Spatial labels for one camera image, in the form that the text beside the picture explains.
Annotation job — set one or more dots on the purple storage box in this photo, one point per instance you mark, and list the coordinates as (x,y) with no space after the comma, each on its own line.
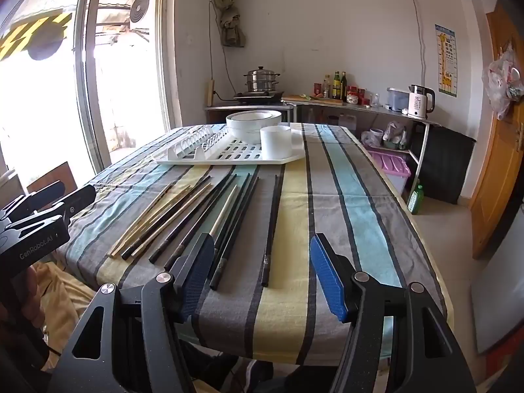
(389,168)

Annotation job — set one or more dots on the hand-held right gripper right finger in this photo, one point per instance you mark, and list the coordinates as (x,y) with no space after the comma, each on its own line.
(327,278)

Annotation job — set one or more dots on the green oil bottle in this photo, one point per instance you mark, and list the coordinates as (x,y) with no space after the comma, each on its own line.
(336,86)

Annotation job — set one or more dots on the metal shelf table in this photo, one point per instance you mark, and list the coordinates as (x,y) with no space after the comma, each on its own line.
(380,110)

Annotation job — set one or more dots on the black cabinet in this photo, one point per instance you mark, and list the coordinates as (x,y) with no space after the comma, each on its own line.
(444,163)

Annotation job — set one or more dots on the outdoor air conditioner unit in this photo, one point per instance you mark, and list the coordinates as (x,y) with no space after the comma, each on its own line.
(138,8)

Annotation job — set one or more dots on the red lid jar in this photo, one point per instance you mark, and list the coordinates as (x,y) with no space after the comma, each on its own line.
(352,91)

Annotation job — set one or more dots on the clear bottle yellow cap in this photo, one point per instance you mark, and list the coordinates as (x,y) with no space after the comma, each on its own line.
(327,88)

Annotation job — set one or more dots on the white cup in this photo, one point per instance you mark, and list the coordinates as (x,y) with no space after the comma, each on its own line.
(275,143)

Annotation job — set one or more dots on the wooden door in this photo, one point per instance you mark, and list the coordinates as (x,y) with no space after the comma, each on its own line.
(499,180)

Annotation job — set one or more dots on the dark sauce bottle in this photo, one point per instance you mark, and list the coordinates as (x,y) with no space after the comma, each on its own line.
(344,86)

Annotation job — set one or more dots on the steel steamer pot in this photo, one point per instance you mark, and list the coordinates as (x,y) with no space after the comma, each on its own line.
(262,80)

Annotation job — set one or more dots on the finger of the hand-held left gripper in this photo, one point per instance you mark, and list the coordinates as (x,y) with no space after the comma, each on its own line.
(45,194)
(75,200)

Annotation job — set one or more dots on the wooden cutting board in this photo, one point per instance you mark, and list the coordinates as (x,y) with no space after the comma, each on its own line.
(294,98)

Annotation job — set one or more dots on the induction cooker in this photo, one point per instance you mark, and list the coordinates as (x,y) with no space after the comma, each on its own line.
(258,97)

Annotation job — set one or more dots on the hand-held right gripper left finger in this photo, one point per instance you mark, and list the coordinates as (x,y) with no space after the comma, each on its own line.
(196,278)

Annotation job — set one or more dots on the row of chopsticks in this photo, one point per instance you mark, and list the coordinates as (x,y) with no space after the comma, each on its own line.
(270,233)

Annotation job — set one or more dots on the sliding glass door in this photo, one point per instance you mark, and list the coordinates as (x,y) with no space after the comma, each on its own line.
(88,90)

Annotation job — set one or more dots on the hanging plastic bags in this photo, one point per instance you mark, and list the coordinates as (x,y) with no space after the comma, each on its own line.
(505,84)

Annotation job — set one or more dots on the striped tablecloth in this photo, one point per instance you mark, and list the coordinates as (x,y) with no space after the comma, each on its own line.
(270,327)

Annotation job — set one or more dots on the red sauce jar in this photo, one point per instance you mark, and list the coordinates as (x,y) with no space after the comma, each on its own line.
(317,90)

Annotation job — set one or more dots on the person's left hand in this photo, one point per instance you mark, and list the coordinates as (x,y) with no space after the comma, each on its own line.
(30,294)

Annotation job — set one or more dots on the white plastic jug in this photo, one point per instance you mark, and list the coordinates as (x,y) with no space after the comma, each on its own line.
(347,123)

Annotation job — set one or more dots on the white electric kettle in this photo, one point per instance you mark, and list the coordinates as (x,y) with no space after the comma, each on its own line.
(415,104)

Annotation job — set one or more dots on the white dish rack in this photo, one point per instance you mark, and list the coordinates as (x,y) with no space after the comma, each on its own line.
(245,152)

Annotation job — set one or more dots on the yellow black striped sign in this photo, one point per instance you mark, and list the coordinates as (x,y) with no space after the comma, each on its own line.
(37,35)

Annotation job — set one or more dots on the plastic container blue lid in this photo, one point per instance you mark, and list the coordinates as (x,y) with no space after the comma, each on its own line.
(396,100)

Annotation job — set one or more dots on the power strip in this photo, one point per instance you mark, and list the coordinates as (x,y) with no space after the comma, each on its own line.
(211,92)

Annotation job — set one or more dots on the giraffe wall poster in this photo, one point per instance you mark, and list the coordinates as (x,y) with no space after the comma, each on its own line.
(446,61)

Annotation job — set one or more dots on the small red jar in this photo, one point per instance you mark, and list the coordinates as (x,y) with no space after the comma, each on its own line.
(361,96)

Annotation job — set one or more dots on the green hanging cloth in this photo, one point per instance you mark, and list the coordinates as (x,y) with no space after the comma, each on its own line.
(231,24)

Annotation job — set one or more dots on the drinking glass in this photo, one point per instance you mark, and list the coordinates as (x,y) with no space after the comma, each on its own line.
(375,100)

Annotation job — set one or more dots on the green plastic bottle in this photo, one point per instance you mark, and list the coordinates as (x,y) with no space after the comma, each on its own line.
(416,202)

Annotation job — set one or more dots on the beige trousers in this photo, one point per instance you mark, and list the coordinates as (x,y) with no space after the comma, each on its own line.
(65,299)

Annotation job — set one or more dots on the patterned ceramic jar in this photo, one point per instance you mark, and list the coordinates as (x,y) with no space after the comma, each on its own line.
(352,99)

